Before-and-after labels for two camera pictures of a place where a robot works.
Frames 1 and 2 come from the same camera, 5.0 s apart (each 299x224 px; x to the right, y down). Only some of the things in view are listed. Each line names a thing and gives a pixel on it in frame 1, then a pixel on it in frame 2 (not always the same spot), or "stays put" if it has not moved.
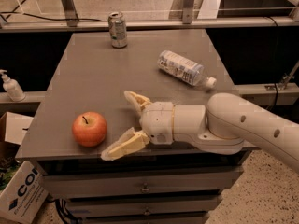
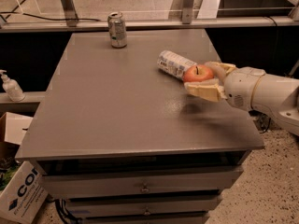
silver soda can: [117, 23] stays put
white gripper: [157, 121] to [240, 87]
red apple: [89, 129] to [198, 73]
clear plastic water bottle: [184, 69] stays put
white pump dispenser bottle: [12, 87] stays put
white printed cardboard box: [23, 199] stays put
